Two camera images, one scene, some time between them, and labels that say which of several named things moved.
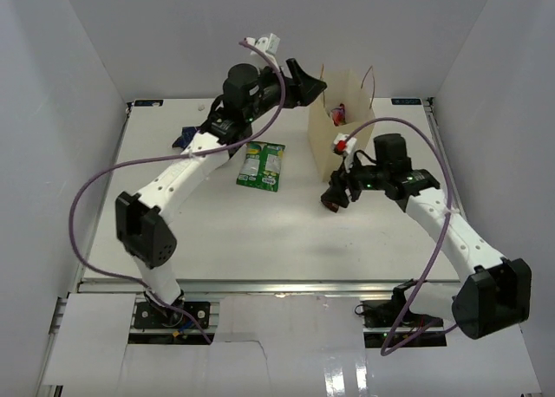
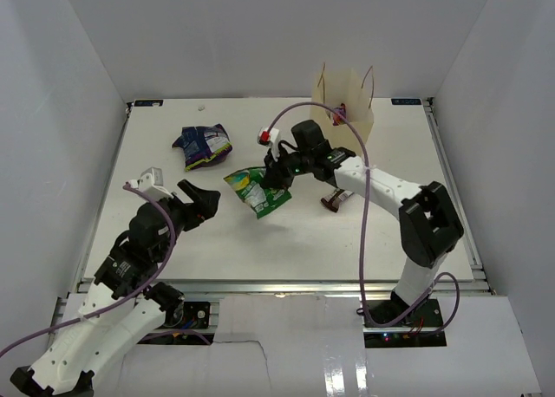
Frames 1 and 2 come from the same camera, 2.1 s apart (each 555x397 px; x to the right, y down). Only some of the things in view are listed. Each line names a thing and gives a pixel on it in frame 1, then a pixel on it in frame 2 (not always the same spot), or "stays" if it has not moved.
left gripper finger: (310, 87) → (201, 198)
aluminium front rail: (271, 287) stays
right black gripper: (340, 180) → (277, 180)
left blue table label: (147, 102) stays
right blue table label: (406, 101) stays
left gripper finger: (310, 99) → (207, 208)
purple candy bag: (338, 114) stays
